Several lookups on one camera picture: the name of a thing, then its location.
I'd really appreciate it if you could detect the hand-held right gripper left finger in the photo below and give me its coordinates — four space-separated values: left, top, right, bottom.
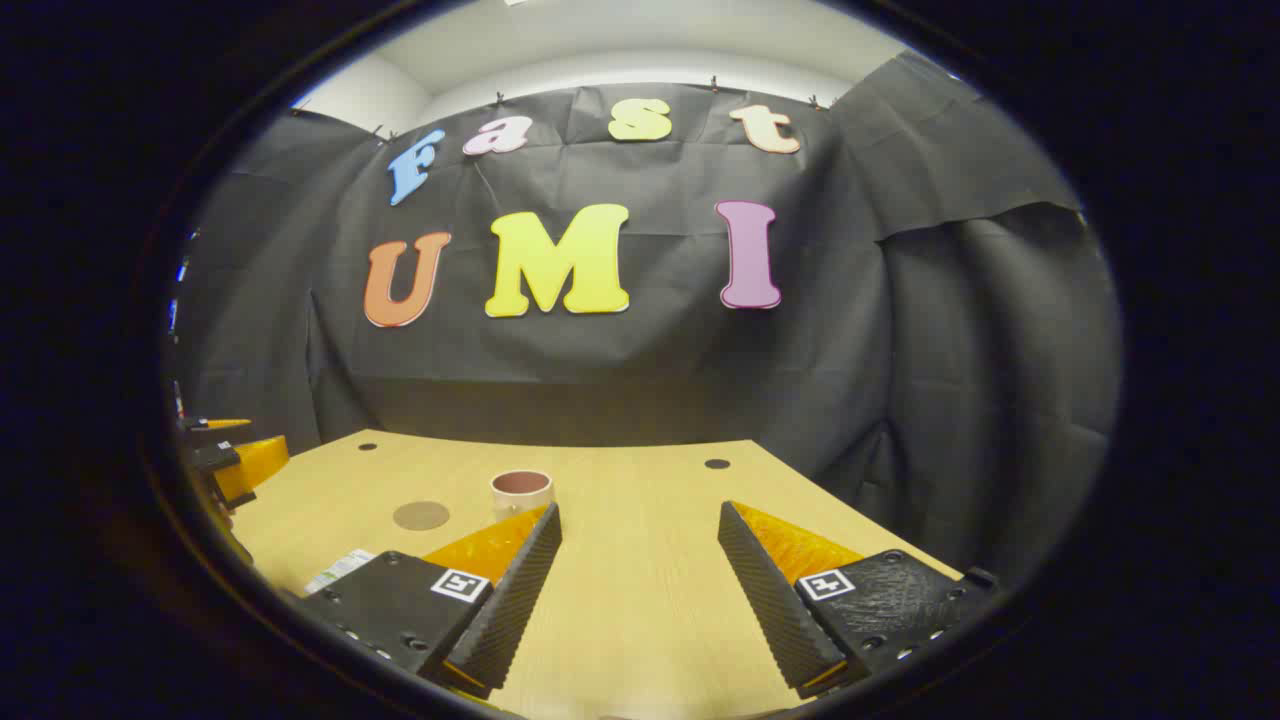
295 502 563 701

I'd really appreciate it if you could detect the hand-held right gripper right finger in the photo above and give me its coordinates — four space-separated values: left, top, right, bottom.
717 500 1001 701

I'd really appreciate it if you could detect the beige cup with handle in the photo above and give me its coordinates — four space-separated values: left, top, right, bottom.
489 469 555 523

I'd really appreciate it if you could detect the round brown coaster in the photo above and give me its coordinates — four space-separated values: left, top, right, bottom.
392 500 451 532

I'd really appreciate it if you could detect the white toothpaste tube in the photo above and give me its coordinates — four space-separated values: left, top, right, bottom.
303 548 377 597

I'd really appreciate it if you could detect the wooden desktop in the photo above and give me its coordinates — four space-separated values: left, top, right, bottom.
228 430 966 719

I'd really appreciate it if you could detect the black backdrop cloth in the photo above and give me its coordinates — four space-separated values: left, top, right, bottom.
170 50 1121 591

